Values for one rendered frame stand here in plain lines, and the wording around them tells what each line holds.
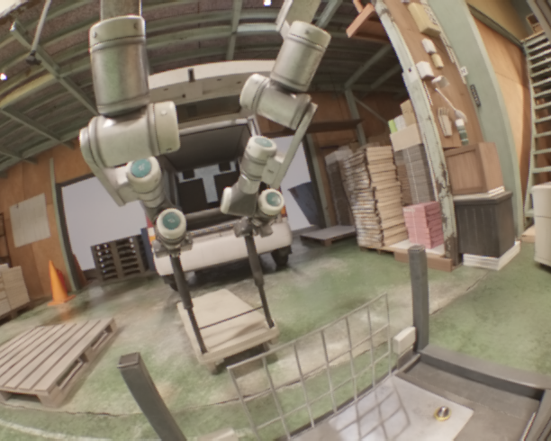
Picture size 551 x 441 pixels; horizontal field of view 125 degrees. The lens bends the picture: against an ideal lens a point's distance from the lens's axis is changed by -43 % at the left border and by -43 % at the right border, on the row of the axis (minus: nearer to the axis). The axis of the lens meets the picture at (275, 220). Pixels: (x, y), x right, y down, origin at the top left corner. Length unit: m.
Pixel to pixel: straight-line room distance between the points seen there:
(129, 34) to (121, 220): 6.47
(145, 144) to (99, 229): 6.67
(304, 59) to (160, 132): 0.34
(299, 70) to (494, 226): 1.61
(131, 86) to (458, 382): 0.80
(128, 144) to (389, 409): 0.65
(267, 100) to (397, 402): 0.69
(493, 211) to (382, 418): 1.57
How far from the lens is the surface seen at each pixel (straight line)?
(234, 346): 1.11
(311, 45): 0.59
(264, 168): 0.69
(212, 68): 1.80
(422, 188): 2.71
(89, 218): 7.22
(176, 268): 0.97
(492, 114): 2.72
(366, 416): 0.52
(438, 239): 2.39
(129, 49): 0.43
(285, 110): 0.60
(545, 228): 1.86
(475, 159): 1.89
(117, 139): 0.44
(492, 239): 1.93
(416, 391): 0.55
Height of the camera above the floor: 0.72
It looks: 3 degrees down
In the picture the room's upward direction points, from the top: 12 degrees counter-clockwise
